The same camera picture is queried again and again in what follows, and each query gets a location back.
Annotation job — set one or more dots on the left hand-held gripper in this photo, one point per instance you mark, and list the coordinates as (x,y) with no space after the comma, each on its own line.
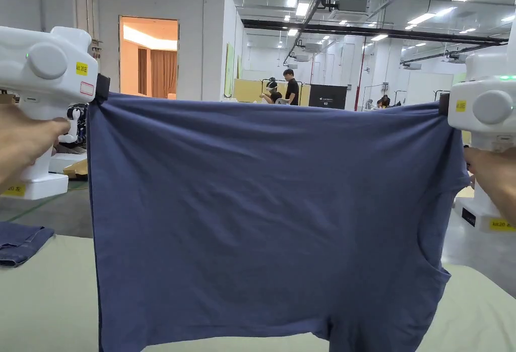
(44,66)

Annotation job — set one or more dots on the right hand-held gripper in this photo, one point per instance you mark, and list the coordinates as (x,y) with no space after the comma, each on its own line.
(483,106)

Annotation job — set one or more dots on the dark blue shirt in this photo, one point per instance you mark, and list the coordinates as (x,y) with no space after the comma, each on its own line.
(262,223)

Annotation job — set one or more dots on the person's right hand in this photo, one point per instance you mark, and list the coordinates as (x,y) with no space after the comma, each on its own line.
(494,178)

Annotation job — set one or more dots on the person's left hand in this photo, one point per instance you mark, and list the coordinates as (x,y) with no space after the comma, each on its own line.
(24,138)

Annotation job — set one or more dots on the group of people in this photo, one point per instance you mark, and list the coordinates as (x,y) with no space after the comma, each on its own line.
(385,102)

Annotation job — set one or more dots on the black display board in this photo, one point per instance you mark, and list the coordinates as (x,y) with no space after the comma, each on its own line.
(327,97)

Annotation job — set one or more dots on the blue denim garment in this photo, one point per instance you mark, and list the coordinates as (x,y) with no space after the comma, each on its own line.
(20,243)

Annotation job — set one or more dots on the bed with pale green sheet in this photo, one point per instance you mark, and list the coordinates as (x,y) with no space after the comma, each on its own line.
(44,295)

